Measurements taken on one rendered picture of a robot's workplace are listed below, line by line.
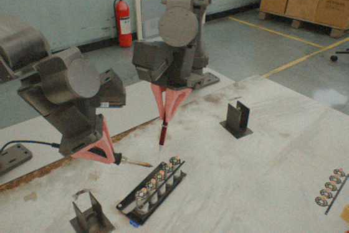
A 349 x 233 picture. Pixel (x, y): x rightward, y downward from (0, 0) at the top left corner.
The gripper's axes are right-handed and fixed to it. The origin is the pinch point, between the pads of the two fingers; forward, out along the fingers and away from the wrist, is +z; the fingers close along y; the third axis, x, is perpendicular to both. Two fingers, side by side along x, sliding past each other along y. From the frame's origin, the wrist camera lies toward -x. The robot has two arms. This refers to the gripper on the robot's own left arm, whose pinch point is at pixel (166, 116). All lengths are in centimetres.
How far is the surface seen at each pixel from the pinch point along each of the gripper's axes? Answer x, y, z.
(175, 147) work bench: 15.9, -4.4, 13.9
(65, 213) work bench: -11.4, -12.7, 23.4
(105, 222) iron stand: -8.8, -4.2, 22.0
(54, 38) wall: 149, -225, 26
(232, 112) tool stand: 28.5, 4.3, 3.4
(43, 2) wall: 135, -226, -7
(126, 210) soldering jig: -5.3, -2.1, 20.0
